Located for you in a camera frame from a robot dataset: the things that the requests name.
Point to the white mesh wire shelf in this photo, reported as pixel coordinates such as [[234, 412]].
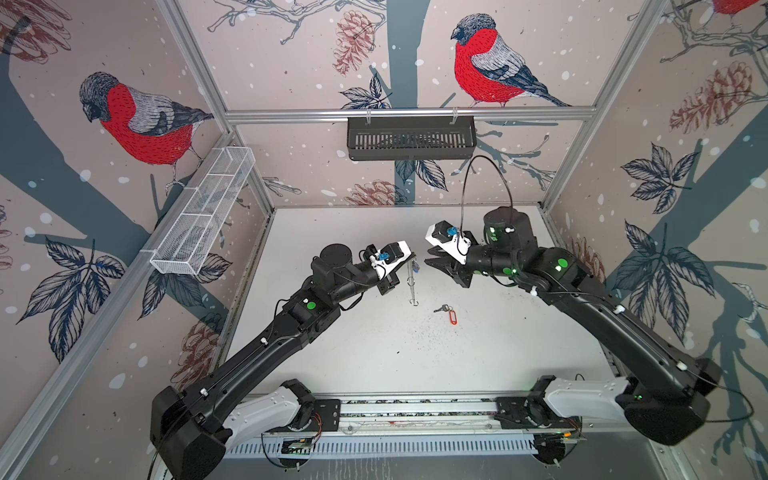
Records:
[[193, 233]]

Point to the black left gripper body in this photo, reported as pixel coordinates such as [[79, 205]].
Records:
[[386, 284]]

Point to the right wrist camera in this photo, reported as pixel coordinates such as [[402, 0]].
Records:
[[446, 241]]

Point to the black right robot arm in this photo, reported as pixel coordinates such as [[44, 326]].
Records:
[[664, 396]]

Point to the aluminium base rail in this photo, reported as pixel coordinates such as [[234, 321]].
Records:
[[375, 427]]

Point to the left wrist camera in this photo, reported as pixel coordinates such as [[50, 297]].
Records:
[[389, 259]]

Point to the horizontal aluminium frame bar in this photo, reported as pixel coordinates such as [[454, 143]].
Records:
[[299, 116]]

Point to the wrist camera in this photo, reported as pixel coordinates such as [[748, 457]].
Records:
[[389, 259], [446, 241]]

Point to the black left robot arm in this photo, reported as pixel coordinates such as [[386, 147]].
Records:
[[192, 429]]

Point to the silver metal carabiner keyring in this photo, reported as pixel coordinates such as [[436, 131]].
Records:
[[411, 281]]

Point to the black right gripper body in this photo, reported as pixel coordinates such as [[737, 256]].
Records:
[[479, 261]]

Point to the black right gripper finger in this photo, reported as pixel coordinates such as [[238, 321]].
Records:
[[441, 260], [455, 273]]

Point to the black hanging wire basket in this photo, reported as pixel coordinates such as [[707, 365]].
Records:
[[411, 138]]

